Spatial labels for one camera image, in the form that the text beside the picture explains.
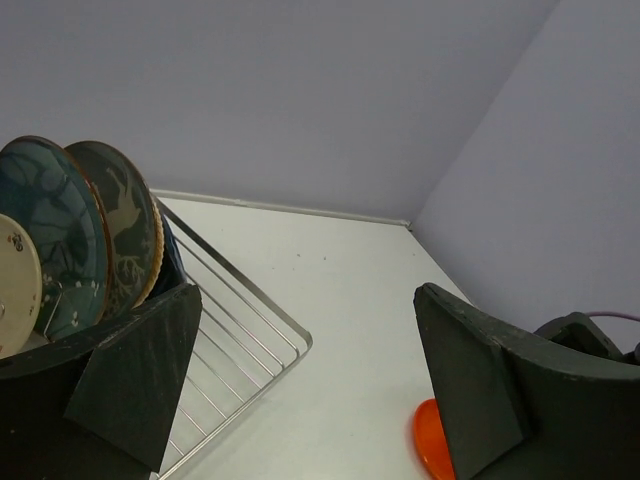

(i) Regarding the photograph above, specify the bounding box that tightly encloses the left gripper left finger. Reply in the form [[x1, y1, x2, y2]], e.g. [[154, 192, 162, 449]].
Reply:
[[1, 284, 202, 479]]

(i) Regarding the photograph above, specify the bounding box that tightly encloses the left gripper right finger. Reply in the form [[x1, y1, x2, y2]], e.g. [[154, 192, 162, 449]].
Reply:
[[413, 283, 639, 479]]

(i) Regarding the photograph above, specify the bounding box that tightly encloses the orange round plate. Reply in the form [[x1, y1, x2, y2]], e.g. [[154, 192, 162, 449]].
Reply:
[[411, 398, 456, 480]]

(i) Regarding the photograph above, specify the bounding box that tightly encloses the cream floral round plate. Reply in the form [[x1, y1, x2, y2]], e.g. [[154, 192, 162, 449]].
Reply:
[[0, 214, 42, 359]]

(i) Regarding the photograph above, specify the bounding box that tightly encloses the dark blue leaf-shaped plate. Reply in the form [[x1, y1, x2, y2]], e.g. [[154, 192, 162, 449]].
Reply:
[[148, 216, 187, 300]]

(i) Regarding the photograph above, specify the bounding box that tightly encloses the grey deer pattern plate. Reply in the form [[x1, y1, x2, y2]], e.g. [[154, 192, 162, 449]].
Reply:
[[65, 140, 156, 320]]

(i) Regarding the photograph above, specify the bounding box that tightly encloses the teal round ceramic plate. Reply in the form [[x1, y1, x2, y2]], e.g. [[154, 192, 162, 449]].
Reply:
[[1, 136, 112, 341]]

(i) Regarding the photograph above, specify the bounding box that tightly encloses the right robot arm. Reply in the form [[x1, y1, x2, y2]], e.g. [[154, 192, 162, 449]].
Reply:
[[534, 311, 639, 366]]

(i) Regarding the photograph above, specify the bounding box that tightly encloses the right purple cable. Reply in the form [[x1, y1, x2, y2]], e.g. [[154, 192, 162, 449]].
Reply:
[[584, 309, 640, 323]]

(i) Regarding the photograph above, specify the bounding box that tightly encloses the wire dish rack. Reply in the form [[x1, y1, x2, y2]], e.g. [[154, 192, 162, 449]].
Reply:
[[148, 199, 313, 479]]

